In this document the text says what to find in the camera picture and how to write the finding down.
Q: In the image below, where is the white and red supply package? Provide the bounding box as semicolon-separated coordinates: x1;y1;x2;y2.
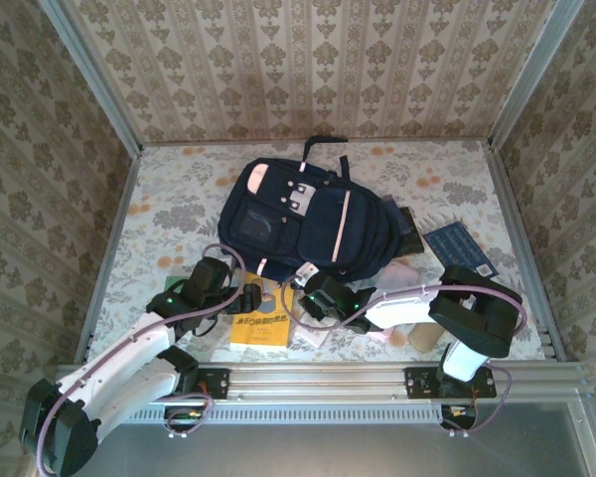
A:
288;317;332;349

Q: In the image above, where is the pink pencil case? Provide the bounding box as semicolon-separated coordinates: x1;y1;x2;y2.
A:
375;261;419;295

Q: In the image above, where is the yellow paperback book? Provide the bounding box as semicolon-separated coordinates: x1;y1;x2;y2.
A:
229;270;295;349

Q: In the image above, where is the navy blue backpack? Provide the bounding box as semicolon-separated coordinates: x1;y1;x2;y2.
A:
217;134;404;285

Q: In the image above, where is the navy blue small notebook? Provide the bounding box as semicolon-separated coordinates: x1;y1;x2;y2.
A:
380;195;404;236

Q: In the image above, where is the black starry cover book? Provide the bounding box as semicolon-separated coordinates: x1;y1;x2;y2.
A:
398;206;427;257

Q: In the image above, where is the blue book with white text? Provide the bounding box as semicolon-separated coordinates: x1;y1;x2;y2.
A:
422;221;501;279

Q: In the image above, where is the grey metal shelf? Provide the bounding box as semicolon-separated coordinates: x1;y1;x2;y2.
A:
93;399;596;477

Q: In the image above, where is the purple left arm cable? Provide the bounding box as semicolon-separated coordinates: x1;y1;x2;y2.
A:
34;242;249;476

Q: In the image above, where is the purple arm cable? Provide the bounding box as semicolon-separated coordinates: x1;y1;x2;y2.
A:
34;242;249;476
280;275;528;439

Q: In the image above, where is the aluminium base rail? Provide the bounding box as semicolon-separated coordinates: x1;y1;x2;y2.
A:
57;361;587;401

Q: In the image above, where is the aluminium side rail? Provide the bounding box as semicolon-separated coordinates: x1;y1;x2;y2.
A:
74;148;143;364
485;141;570;363

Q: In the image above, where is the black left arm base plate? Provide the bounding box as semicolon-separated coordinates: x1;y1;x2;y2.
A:
193;368;231;400

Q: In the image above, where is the slotted grey cable duct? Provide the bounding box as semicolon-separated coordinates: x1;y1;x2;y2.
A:
128;400;451;424

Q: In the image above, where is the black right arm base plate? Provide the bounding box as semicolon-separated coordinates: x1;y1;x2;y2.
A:
404;366;498;400

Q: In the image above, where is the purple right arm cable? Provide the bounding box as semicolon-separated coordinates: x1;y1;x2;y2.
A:
280;275;528;439

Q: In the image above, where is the aluminium corner post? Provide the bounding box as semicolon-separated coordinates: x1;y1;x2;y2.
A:
487;0;586;150
38;0;144;156

